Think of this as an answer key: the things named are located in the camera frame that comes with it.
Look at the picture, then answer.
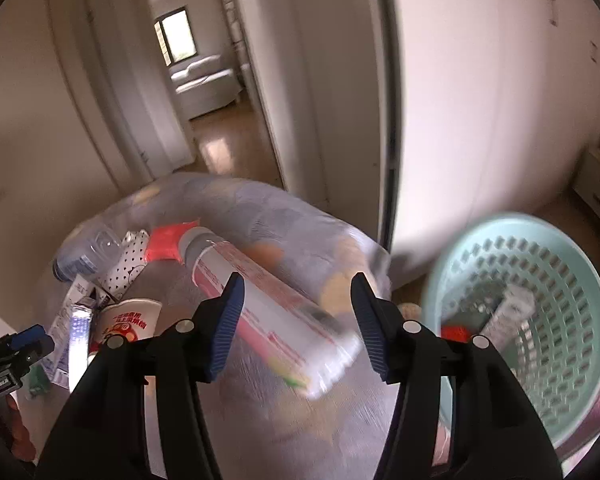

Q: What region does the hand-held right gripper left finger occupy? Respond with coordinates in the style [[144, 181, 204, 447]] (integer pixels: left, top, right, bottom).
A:
[[35, 272, 245, 480]]

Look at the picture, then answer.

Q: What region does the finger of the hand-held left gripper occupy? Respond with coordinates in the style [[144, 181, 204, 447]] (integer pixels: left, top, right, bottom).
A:
[[7, 325, 56, 361]]

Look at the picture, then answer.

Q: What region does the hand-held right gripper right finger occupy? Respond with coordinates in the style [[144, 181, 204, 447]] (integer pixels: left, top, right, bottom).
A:
[[350, 272, 564, 480]]

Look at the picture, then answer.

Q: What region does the clear plastic bottle red label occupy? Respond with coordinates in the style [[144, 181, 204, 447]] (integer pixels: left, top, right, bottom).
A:
[[179, 226, 364, 401]]

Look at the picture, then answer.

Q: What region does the light green plastic basket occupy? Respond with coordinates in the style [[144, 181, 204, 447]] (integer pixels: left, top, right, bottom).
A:
[[422, 212, 600, 453]]

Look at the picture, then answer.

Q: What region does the person's left hand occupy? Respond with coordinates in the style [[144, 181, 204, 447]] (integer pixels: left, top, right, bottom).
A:
[[0, 394, 40, 463]]

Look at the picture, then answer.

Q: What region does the white blue carton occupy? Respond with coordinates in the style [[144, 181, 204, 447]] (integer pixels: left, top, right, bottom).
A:
[[46, 280, 98, 388]]

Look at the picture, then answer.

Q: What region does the white toothpaste box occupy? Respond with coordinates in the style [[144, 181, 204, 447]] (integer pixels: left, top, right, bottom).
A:
[[68, 297, 96, 393]]

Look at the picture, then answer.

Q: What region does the red wrapper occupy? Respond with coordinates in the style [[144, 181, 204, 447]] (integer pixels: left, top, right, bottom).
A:
[[440, 325, 482, 345]]

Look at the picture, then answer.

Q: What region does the clear bottle blue label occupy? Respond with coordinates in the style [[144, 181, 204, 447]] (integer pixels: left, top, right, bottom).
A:
[[52, 227, 123, 283]]

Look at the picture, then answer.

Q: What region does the white red paper cup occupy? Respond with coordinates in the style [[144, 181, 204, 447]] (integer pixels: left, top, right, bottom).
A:
[[89, 298, 163, 357]]

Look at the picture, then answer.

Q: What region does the orange-red snack packet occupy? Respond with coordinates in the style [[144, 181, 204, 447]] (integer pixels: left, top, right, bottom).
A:
[[145, 218, 201, 265]]

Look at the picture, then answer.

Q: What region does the white dotted packet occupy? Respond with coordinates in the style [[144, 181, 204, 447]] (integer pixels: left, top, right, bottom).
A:
[[97, 229, 151, 297]]

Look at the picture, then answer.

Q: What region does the white sofa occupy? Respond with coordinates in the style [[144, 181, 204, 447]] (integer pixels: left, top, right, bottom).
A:
[[170, 55, 244, 121]]

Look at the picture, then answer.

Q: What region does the white wardrobe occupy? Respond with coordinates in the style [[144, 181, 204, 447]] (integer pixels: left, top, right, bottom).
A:
[[380, 0, 600, 261]]

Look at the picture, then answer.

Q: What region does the white door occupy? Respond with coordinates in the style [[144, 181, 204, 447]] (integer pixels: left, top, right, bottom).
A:
[[86, 0, 177, 177]]

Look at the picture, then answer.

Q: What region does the white bedside cabinet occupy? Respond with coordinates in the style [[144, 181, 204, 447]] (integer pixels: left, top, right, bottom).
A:
[[572, 132, 600, 233]]

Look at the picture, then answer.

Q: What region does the window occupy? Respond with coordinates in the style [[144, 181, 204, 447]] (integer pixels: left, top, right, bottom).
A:
[[153, 6, 197, 67]]

